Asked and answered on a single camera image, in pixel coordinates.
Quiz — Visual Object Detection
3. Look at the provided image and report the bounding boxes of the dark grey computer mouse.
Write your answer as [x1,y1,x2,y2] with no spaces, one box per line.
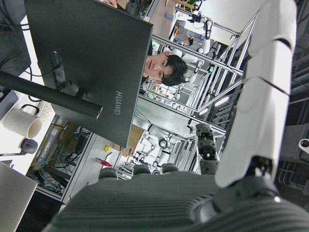
[20,138,39,156]

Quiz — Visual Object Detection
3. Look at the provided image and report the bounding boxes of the dark grey Huawei monitor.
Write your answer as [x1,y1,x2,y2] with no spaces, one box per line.
[23,0,155,148]

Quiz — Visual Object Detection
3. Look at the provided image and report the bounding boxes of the white mug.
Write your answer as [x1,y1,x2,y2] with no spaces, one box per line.
[2,103,44,140]

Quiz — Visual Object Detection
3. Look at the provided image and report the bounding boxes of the silver laptop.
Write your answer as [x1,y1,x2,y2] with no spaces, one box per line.
[0,161,38,219]

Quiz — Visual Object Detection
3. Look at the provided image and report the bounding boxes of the brown cardboard box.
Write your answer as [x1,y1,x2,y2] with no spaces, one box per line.
[112,124,146,156]

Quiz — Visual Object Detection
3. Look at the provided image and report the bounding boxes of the background person in light shirt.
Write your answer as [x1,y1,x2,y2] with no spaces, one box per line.
[173,25,195,47]

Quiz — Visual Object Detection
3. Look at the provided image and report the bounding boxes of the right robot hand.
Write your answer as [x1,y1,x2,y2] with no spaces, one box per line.
[41,0,309,232]

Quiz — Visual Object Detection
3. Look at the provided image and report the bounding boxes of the white computer keyboard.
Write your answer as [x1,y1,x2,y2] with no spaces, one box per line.
[38,101,54,123]

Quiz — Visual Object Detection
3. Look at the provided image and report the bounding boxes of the person in black t-shirt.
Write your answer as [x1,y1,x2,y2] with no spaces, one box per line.
[141,54,189,87]

